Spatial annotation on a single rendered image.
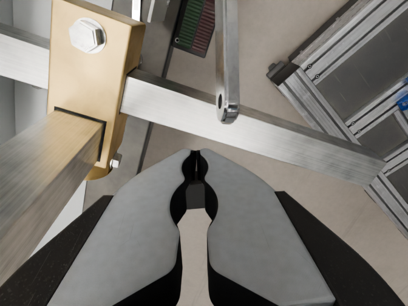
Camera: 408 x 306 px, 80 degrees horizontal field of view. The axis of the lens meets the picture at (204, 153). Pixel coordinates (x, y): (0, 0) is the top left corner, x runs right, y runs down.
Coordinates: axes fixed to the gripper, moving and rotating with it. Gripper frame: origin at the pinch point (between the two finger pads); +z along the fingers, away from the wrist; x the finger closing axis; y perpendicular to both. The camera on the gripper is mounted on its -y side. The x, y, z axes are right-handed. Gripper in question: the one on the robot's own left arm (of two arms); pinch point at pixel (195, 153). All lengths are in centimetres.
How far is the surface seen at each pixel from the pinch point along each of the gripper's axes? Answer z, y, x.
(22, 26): 31.8, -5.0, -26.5
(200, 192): 82, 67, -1
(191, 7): 23.7, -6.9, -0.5
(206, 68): 94, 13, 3
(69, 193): 1.8, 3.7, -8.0
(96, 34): 6.2, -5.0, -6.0
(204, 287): 94, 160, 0
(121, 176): 23.8, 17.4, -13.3
